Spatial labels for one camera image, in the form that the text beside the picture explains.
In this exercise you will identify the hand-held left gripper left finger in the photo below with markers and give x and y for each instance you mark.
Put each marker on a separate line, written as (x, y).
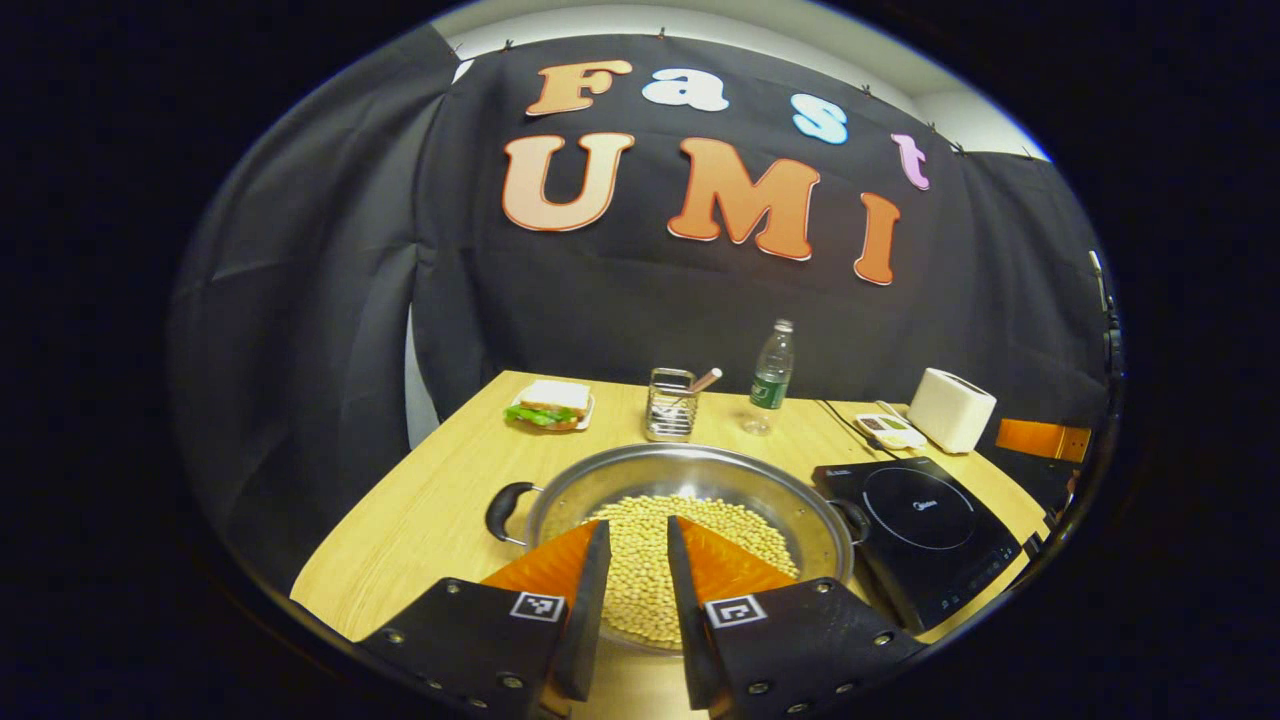
(585, 620)

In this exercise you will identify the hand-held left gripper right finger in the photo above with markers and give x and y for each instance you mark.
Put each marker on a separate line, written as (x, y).
(685, 620)

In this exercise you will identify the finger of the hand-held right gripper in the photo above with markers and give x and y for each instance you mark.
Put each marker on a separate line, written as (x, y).
(1040, 440)

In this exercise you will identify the pile of yellow soybeans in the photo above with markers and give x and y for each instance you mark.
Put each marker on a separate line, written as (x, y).
(640, 560)

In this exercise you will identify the black induction cooktop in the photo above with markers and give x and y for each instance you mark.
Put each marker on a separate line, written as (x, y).
(930, 540)

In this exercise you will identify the white toaster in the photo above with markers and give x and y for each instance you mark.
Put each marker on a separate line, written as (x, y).
(950, 410)

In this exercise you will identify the grey metal stand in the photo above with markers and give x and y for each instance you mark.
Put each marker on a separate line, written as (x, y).
(1110, 330)

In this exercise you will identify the sandwich on white plate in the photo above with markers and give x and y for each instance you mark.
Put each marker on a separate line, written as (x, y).
(555, 397)

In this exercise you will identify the pink stick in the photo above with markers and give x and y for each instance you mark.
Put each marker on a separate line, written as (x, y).
(706, 379)

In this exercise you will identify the clear plastic water bottle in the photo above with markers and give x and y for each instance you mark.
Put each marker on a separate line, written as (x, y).
(772, 375)

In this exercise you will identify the black backdrop cloth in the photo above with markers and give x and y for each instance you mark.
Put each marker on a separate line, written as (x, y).
(600, 320)

